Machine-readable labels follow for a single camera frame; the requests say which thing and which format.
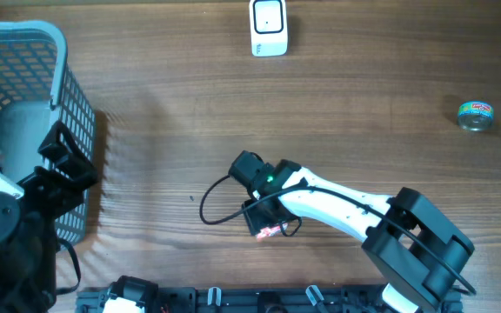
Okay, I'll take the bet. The red tissue packet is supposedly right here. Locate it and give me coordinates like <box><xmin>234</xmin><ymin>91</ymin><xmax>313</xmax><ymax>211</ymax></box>
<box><xmin>255</xmin><ymin>223</ymin><xmax>288</xmax><ymax>242</ymax></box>

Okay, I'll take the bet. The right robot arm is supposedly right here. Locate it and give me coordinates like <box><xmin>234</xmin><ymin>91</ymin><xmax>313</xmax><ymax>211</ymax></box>
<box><xmin>228</xmin><ymin>151</ymin><xmax>474</xmax><ymax>312</ymax></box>

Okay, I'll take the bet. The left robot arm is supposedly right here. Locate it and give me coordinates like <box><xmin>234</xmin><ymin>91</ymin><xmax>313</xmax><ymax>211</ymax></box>
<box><xmin>0</xmin><ymin>122</ymin><xmax>97</xmax><ymax>312</ymax></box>

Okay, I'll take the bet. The white barcode scanner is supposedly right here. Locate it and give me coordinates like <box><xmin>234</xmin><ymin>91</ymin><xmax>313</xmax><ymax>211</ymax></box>
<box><xmin>249</xmin><ymin>0</ymin><xmax>289</xmax><ymax>57</ymax></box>

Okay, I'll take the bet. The grey plastic shopping basket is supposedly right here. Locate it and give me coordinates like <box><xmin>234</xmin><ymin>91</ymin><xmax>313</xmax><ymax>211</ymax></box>
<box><xmin>0</xmin><ymin>19</ymin><xmax>97</xmax><ymax>253</ymax></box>

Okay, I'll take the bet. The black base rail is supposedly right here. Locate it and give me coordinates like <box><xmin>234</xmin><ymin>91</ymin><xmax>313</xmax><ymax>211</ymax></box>
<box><xmin>75</xmin><ymin>284</ymin><xmax>464</xmax><ymax>313</ymax></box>

